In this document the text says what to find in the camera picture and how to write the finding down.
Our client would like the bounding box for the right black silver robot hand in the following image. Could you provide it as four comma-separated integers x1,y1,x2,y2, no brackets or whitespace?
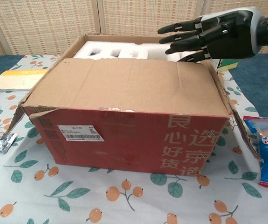
157,7,265,63

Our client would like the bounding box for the red cardboard box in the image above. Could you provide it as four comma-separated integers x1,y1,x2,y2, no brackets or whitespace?
1,33,265,177

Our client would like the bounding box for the green yellow sponge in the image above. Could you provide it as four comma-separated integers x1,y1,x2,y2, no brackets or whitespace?
218,59,240,73

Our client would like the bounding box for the white foam insert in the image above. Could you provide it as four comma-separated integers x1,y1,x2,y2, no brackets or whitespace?
74,41,192,63

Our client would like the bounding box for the bamboo folding screen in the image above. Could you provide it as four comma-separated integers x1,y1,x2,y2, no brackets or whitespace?
0,0,268,59

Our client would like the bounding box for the yellow white book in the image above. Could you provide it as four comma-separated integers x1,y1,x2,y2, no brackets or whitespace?
0,68,52,92

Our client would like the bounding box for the floral tablecloth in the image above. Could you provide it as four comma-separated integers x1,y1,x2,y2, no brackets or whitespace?
0,54,268,224

